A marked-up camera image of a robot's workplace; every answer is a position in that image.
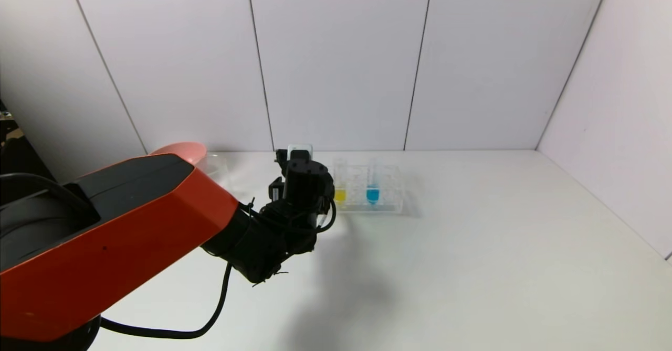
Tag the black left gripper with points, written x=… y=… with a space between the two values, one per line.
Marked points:
x=276 y=189

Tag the test tube with blue pigment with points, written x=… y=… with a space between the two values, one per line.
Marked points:
x=373 y=193

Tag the orange and black left arm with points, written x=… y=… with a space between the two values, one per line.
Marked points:
x=105 y=246

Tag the test tube with yellow pigment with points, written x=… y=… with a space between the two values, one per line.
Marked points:
x=340 y=194

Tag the clear plastic test tube rack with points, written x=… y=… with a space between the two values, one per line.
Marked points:
x=388 y=193

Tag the clear glass beaker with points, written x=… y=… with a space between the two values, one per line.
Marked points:
x=218 y=167

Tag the pink bowl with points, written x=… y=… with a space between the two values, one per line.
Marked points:
x=184 y=150

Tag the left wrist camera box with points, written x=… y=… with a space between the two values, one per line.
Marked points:
x=300 y=149

